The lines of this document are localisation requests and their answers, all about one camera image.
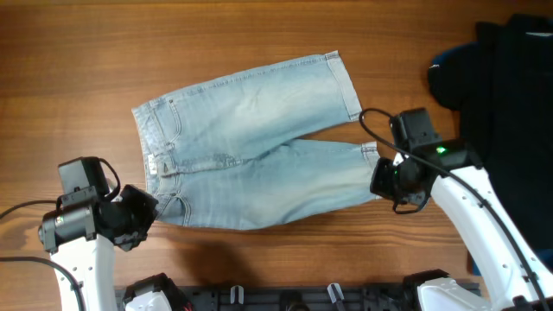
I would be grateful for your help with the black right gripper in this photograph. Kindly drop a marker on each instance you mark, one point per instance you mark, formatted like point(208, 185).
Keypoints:
point(379, 184)

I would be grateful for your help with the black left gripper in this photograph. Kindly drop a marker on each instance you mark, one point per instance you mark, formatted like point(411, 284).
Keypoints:
point(148, 205)

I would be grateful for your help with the light blue denim shorts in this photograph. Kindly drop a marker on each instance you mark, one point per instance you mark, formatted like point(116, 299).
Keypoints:
point(237, 152)

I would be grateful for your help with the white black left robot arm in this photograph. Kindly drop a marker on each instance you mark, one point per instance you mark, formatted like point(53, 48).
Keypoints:
point(90, 222)

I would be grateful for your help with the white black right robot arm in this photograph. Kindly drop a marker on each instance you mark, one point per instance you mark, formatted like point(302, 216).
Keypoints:
point(514, 276)

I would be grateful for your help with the blue cloth under pile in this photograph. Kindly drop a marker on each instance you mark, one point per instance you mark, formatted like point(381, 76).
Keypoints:
point(445, 54)

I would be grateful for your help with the dark navy shirt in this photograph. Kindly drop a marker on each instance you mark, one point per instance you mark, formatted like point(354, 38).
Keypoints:
point(505, 129)

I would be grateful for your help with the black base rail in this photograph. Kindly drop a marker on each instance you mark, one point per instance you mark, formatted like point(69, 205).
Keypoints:
point(374, 297)

